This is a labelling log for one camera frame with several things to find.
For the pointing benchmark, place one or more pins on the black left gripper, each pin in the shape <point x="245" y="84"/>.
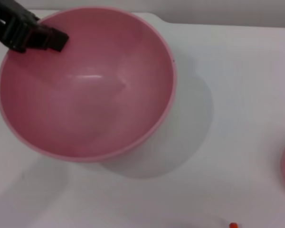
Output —
<point x="12" y="26"/>

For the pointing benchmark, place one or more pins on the pink plastic bowl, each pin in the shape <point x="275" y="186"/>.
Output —
<point x="85" y="90"/>

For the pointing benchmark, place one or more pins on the orange toy fruit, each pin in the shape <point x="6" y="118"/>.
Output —
<point x="233" y="225"/>

